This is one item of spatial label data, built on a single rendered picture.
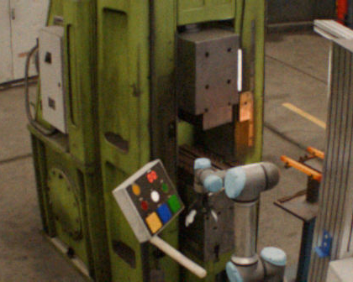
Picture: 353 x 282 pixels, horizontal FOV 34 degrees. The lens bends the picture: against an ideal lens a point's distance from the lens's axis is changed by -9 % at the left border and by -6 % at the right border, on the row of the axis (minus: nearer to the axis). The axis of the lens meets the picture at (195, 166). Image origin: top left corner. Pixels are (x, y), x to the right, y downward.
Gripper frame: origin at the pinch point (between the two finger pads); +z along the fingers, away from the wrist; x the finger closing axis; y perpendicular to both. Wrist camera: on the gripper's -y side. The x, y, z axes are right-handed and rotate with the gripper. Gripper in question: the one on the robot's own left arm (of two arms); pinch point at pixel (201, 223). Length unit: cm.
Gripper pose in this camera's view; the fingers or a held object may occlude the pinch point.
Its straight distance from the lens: 308.1
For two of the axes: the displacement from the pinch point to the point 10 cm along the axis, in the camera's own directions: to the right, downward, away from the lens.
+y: 2.4, 4.3, -8.7
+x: 9.7, -1.0, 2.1
